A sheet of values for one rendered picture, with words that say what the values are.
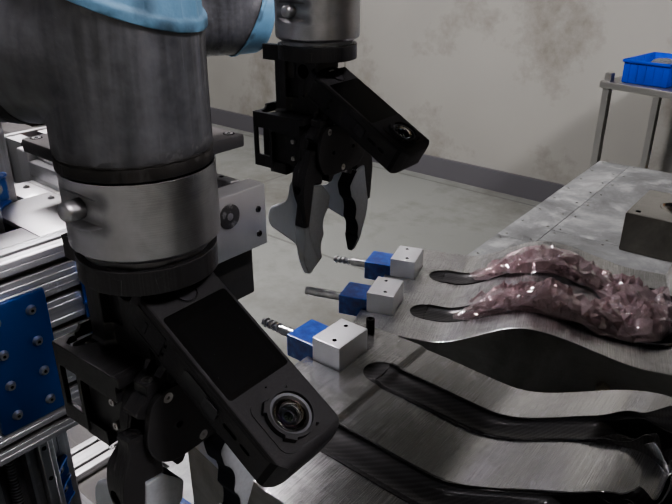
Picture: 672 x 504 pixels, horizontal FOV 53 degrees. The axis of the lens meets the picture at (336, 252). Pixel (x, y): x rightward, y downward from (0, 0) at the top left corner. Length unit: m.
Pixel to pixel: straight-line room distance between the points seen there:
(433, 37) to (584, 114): 0.96
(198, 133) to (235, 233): 0.59
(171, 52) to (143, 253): 0.09
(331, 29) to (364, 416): 0.35
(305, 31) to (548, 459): 0.40
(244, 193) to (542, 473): 0.52
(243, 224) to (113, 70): 0.63
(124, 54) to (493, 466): 0.44
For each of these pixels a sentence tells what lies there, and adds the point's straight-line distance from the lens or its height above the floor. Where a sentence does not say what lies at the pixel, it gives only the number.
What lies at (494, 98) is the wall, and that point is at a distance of 3.85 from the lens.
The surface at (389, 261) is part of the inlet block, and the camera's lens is 0.98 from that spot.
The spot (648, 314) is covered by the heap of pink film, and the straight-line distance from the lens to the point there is 0.87.
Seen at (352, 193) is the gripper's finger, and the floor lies 1.07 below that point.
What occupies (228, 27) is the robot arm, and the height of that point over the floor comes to 1.19.
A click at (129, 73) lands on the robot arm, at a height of 1.24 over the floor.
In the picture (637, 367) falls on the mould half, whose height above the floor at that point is 0.87.
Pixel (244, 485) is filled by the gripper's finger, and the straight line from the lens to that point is 0.45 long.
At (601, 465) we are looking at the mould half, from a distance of 0.57.
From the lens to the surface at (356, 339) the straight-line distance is 0.71.
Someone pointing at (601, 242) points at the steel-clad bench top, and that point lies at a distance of 1.30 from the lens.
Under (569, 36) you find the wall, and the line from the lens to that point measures 3.65.
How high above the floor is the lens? 1.29
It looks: 25 degrees down
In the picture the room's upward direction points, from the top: straight up
